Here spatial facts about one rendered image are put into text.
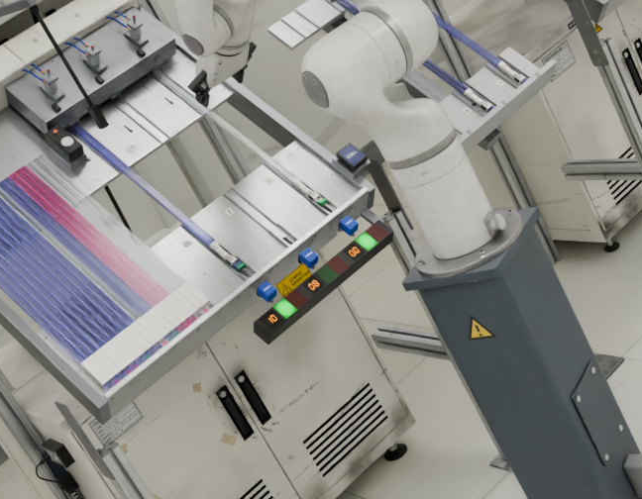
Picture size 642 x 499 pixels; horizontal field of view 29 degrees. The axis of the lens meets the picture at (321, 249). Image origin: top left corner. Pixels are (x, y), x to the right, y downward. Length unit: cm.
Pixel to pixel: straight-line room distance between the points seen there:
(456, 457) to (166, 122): 101
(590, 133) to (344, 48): 152
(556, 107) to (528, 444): 125
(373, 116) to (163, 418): 96
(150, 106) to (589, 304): 127
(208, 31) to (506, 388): 79
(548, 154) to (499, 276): 134
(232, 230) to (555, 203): 124
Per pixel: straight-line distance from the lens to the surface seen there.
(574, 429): 212
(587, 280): 334
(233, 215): 241
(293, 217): 241
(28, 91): 258
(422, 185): 196
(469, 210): 198
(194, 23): 218
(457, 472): 284
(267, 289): 229
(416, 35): 192
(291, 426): 276
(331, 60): 186
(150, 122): 257
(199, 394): 263
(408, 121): 191
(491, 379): 211
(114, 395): 219
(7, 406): 269
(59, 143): 249
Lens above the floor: 151
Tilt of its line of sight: 20 degrees down
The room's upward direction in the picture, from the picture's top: 29 degrees counter-clockwise
